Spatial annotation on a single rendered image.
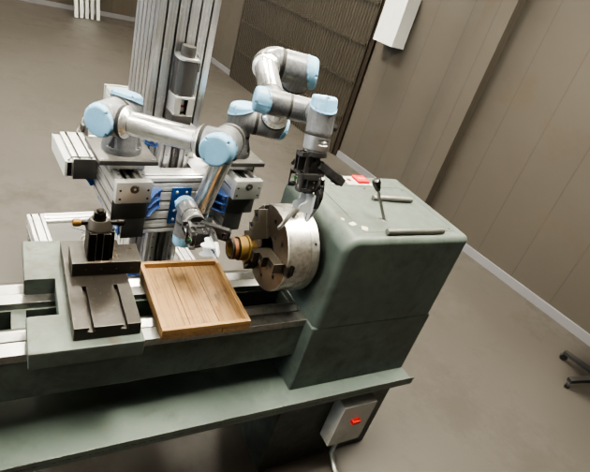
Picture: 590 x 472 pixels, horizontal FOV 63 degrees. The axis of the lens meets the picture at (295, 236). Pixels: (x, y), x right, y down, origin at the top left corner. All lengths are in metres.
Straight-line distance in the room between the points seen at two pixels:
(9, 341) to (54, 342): 0.16
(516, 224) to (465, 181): 0.66
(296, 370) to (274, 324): 0.25
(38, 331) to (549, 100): 4.15
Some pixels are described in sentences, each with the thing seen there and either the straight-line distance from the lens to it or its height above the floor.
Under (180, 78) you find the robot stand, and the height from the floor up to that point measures 1.45.
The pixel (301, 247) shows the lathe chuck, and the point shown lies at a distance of 1.60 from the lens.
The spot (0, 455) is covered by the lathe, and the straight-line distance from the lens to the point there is 1.74.
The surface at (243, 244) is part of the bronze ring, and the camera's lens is 1.63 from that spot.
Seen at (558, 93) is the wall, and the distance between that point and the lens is 4.66.
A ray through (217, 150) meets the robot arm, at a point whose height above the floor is 1.37.
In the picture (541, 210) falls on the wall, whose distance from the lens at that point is 4.65.
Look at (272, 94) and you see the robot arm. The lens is 1.42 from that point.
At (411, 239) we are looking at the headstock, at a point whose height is 1.25.
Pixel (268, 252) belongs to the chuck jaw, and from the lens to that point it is 1.65.
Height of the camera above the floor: 1.96
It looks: 29 degrees down
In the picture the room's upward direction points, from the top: 18 degrees clockwise
